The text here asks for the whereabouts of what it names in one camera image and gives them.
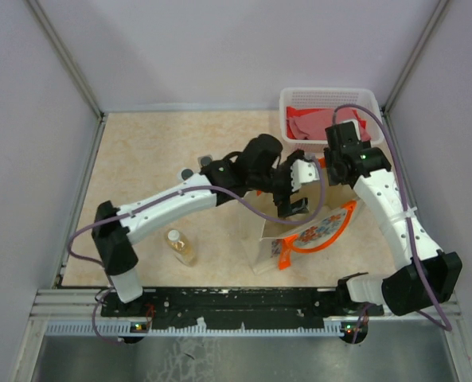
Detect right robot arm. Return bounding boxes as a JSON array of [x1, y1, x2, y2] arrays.
[[324, 121, 462, 316]]

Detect aluminium frame rail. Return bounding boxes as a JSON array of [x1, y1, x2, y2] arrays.
[[29, 288, 105, 319]]

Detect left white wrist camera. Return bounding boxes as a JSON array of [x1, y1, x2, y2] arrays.
[[291, 159, 320, 192]]

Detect amber liquid bottle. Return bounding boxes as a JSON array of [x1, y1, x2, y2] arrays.
[[165, 229, 197, 267]]

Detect white bottle black cap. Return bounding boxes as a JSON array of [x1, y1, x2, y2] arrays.
[[177, 168, 195, 181]]

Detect white plastic basket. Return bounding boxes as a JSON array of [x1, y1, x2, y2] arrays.
[[279, 88, 384, 153]]

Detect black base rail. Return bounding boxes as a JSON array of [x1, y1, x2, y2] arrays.
[[96, 286, 363, 330]]

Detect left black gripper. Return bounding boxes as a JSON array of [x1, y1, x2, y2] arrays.
[[250, 150, 310, 217]]

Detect canvas bag orange handles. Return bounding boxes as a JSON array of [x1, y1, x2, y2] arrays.
[[238, 171, 364, 275]]

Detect red cloth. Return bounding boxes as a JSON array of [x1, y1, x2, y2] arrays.
[[286, 107, 371, 141]]

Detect clear bottle black cap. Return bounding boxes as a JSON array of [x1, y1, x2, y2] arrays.
[[197, 155, 213, 168]]

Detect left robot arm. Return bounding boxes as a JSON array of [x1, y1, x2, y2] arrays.
[[92, 134, 319, 316]]

